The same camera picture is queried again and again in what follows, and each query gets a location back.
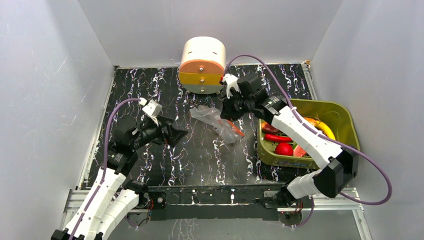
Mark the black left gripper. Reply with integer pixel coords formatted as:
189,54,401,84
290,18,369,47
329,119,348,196
131,114,188,150

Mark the toy watermelon slice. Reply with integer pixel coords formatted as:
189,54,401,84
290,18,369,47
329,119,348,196
293,144,307,158

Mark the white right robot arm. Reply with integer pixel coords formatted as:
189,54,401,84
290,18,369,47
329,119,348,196
220,73,359,207

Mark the round pastel drawer cabinet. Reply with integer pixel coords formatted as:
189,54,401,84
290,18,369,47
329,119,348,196
178,36,226,95

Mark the olive green plastic basket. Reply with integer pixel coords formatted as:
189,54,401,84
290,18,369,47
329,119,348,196
257,98,360,170

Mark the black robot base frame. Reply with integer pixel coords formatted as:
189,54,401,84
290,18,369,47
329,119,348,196
130,184,311,224

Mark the clear zip top bag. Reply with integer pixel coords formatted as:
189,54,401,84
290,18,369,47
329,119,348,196
190,105,243,144

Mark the red toy apple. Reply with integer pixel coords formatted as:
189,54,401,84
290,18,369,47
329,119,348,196
274,142,294,156

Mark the yellow toy banana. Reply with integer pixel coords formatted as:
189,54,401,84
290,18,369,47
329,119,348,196
304,117,336,140

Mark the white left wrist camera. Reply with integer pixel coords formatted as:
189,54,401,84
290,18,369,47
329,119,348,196
142,100,163,126

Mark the red toy chili pepper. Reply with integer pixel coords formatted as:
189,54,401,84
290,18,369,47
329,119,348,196
263,133,293,143

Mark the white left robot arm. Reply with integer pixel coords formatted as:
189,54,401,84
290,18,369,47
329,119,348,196
51,116,188,240

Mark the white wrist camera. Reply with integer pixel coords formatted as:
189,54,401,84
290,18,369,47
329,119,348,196
142,100,163,126
220,73,240,99

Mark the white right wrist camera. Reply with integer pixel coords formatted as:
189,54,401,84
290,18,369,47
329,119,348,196
220,73,240,99

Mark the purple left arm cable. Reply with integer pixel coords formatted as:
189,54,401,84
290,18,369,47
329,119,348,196
67,97,147,240

